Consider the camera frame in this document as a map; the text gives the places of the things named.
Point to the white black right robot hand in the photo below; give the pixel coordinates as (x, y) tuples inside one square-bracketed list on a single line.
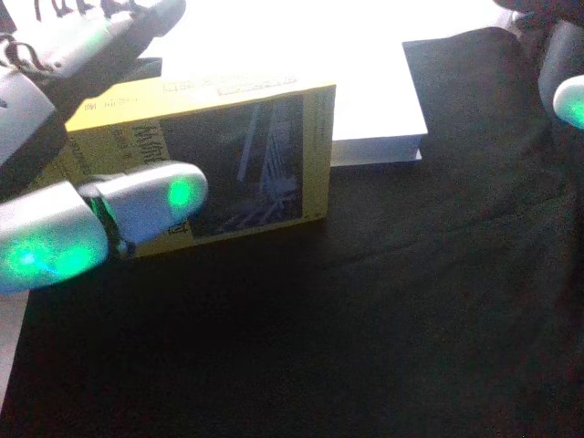
[(82, 41)]

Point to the yellow book with dark photo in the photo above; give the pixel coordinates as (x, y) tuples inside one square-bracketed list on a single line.
[(315, 150)]

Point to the white book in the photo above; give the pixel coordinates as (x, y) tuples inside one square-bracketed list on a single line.
[(365, 91)]

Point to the black table cloth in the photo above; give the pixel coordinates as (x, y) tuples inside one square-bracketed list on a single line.
[(319, 328)]

